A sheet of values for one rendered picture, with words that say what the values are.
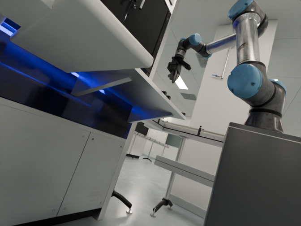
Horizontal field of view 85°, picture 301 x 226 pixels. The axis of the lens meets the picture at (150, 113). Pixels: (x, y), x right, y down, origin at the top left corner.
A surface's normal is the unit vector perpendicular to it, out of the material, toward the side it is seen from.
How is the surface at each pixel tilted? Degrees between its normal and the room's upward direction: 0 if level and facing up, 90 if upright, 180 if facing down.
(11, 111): 90
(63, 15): 180
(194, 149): 90
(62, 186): 90
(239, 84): 97
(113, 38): 180
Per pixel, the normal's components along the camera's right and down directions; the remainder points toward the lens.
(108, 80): -0.47, -0.33
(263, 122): -0.33, -0.59
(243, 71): -0.84, -0.25
